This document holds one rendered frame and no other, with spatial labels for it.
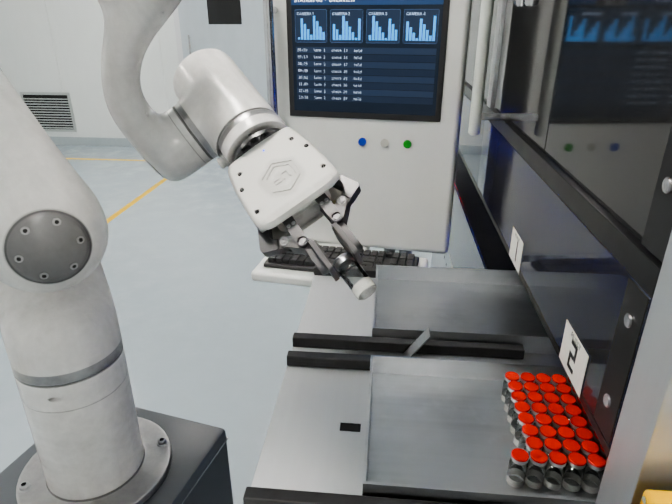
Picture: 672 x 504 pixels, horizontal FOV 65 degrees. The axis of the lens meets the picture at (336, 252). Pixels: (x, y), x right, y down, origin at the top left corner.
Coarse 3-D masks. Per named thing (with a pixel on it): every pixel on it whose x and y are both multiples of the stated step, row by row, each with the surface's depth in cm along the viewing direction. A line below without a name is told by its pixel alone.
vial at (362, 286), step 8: (344, 256) 51; (336, 264) 51; (344, 264) 51; (352, 264) 51; (344, 272) 51; (352, 272) 50; (360, 272) 50; (344, 280) 51; (352, 280) 50; (360, 280) 50; (368, 280) 50; (352, 288) 50; (360, 288) 50; (368, 288) 49; (360, 296) 50; (368, 296) 51
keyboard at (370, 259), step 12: (336, 252) 144; (360, 252) 143; (372, 252) 144; (384, 252) 144; (396, 252) 144; (264, 264) 140; (276, 264) 139; (288, 264) 139; (300, 264) 139; (312, 264) 138; (360, 264) 136; (372, 264) 137; (384, 264) 139; (396, 264) 137; (408, 264) 136
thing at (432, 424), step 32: (384, 384) 84; (416, 384) 84; (448, 384) 84; (480, 384) 84; (384, 416) 77; (416, 416) 77; (448, 416) 77; (480, 416) 77; (384, 448) 72; (416, 448) 72; (448, 448) 72; (480, 448) 72; (512, 448) 72; (384, 480) 67; (416, 480) 67; (448, 480) 67; (480, 480) 67
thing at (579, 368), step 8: (568, 328) 69; (568, 336) 69; (576, 336) 66; (568, 344) 69; (576, 344) 66; (560, 352) 72; (568, 352) 69; (584, 352) 63; (576, 360) 66; (584, 360) 63; (568, 368) 68; (576, 368) 66; (584, 368) 63; (576, 376) 66; (584, 376) 63; (576, 384) 66; (576, 392) 65
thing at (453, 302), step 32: (384, 288) 113; (416, 288) 113; (448, 288) 113; (480, 288) 113; (512, 288) 113; (384, 320) 102; (416, 320) 102; (448, 320) 102; (480, 320) 102; (512, 320) 102; (544, 352) 92
